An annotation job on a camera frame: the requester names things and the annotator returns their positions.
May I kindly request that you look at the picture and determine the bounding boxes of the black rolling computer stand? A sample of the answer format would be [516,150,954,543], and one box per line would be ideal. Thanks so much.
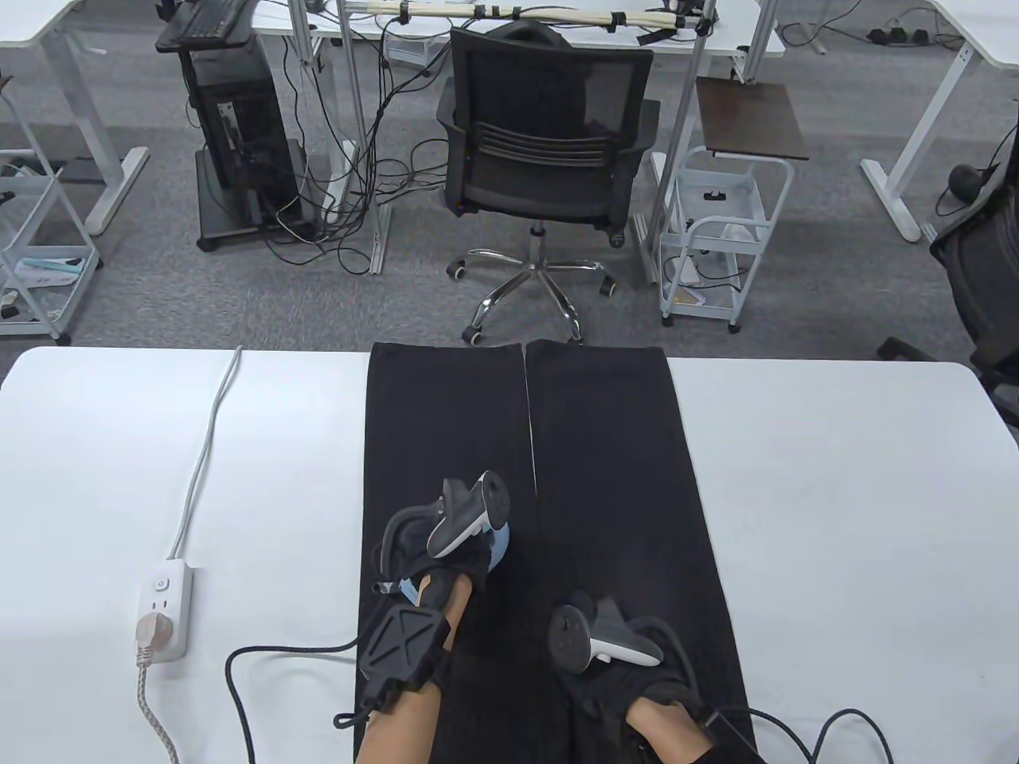
[155,16,319,254]

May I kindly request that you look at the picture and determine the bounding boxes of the white power strip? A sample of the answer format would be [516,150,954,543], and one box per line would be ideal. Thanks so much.
[130,561,194,665]

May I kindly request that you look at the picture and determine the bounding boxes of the black trousers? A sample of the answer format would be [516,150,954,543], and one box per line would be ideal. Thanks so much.
[350,340,757,764]

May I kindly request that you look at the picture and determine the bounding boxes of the person's left forearm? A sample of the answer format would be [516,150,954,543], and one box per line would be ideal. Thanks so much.
[354,577,474,764]

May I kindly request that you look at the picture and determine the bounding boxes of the black lattice wrist module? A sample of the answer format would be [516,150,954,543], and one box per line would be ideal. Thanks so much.
[356,603,453,705]

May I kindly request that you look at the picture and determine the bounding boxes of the white desk with angled leg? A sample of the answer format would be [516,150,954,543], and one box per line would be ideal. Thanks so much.
[0,0,150,236]

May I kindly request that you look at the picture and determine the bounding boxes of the aluminium frame post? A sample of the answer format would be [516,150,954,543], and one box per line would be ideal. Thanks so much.
[637,0,717,286]
[338,0,392,275]

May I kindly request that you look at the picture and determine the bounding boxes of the black wrist box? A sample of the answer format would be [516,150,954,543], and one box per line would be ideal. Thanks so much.
[701,712,761,764]

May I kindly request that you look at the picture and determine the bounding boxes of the person's right forearm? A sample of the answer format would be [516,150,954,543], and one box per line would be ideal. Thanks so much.
[625,699,713,764]

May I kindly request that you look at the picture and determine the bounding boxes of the long white desk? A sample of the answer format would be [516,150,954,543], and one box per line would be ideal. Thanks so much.
[253,0,787,60]

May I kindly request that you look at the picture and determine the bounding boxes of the black high-back mesh chair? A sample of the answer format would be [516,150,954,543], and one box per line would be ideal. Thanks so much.
[876,123,1019,427]

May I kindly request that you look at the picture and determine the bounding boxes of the light blue electric iron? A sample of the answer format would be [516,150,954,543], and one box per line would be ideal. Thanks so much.
[398,521,512,606]

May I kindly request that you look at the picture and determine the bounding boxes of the person's left hand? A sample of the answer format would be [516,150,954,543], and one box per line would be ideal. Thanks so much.
[374,500,488,619]

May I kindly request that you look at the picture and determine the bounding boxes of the tangle of black floor cables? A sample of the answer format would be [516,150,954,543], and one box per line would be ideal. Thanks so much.
[267,16,451,275]

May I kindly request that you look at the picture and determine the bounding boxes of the grey power strip cable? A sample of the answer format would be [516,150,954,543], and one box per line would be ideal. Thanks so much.
[166,346,243,562]

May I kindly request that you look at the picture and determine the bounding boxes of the grey white handheld controller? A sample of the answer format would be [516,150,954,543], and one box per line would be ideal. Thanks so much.
[428,471,510,559]
[548,597,664,676]

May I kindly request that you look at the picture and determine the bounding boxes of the white wire shelf cart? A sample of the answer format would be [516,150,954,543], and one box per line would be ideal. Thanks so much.
[0,76,102,347]

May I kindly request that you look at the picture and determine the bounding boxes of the white desk with foot bar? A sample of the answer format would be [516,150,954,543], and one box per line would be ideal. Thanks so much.
[860,0,1019,244]

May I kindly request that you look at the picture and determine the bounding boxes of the black keyboard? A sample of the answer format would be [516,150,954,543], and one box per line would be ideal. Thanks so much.
[177,0,249,41]

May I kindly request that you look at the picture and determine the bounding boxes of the person's right hand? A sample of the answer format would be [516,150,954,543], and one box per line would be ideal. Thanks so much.
[551,593,705,741]

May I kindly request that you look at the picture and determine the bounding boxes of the braided iron cord with plug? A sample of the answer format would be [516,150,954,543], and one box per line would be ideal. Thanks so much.
[127,614,184,764]

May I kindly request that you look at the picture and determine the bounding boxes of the black mesh office chair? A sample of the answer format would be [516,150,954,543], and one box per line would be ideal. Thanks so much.
[436,20,662,347]

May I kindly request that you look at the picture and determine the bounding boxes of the black computer tower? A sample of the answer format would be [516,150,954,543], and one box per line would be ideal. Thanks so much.
[189,44,291,216]

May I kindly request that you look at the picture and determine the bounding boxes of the black glove cable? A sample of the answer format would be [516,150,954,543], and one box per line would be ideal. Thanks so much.
[748,707,896,764]
[225,637,359,764]

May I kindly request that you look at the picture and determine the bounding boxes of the white table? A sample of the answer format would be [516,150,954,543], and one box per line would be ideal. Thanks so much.
[0,346,1019,764]

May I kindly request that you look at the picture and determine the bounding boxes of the white rolling cart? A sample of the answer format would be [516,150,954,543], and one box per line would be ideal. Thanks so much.
[657,146,795,333]

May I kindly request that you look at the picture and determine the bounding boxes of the dark brown side table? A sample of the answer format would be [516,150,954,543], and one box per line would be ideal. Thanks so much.
[695,77,810,162]

